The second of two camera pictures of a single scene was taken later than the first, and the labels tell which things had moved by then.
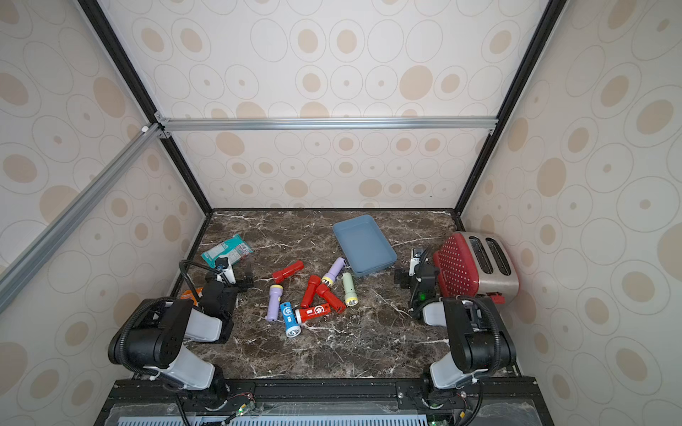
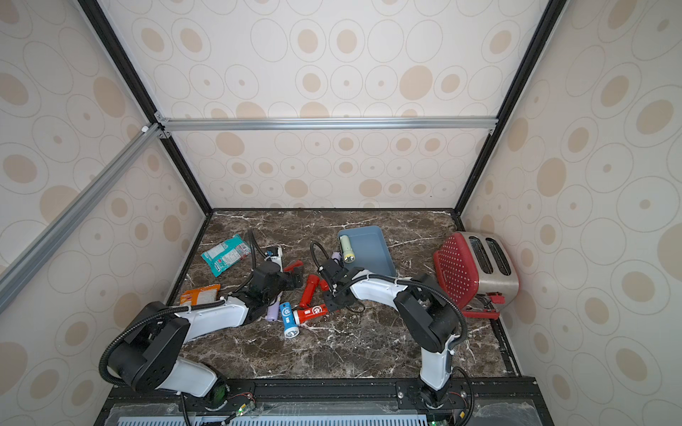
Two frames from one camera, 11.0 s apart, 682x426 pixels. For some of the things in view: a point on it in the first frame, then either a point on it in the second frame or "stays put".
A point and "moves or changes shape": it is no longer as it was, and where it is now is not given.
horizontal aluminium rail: [167, 127] stays put
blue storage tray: [364, 245] moves or changes shape
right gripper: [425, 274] → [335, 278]
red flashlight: [280, 275] stays put
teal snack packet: [234, 248] stays put
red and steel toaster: [476, 264] stays put
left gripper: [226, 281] → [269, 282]
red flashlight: [309, 290] stays put
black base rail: [327, 402] stays put
